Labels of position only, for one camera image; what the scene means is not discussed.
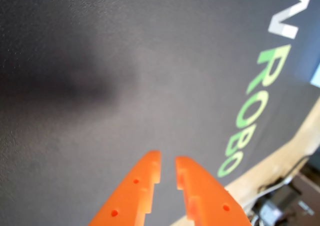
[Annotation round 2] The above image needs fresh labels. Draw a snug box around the white cable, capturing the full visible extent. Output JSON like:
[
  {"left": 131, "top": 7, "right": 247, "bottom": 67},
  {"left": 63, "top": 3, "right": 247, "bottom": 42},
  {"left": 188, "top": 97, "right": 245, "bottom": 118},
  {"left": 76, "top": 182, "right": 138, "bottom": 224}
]
[{"left": 241, "top": 176, "right": 294, "bottom": 212}]

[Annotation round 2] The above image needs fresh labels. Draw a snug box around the white cardboard box bin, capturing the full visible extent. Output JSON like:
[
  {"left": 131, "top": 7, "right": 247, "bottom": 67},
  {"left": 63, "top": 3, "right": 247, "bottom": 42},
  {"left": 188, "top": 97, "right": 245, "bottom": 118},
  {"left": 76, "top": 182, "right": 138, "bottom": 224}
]
[{"left": 309, "top": 60, "right": 320, "bottom": 89}]

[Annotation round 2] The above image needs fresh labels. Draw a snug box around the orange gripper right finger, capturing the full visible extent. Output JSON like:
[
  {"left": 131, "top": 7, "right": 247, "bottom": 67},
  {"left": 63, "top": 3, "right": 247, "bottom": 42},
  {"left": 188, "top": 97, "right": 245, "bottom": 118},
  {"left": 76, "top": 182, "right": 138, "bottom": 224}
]
[{"left": 174, "top": 155, "right": 251, "bottom": 226}]

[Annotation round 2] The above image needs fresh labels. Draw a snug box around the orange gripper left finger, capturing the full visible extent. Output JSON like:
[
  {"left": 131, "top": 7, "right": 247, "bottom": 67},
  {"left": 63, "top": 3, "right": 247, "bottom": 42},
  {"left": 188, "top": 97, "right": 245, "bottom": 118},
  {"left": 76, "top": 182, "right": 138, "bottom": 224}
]
[{"left": 87, "top": 149, "right": 162, "bottom": 226}]

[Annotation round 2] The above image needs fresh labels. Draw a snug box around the dark mat with WOWROBO print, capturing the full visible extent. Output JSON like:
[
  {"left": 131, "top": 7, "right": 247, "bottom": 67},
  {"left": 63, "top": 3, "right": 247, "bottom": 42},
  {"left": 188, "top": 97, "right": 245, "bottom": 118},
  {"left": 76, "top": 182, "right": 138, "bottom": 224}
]
[{"left": 0, "top": 0, "right": 320, "bottom": 226}]

